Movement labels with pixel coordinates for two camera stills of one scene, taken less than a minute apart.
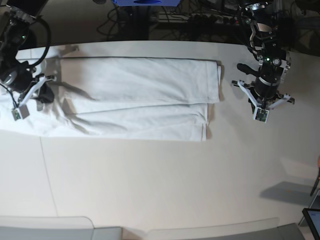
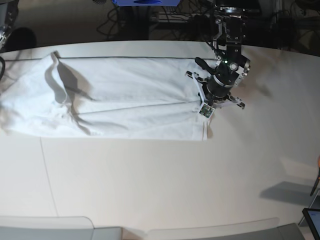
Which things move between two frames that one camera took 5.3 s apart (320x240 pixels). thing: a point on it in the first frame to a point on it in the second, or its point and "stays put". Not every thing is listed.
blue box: [146, 2] stays put
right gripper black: [265, 89] to [215, 88]
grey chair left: [55, 228] stays put
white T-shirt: [120, 98] stays put
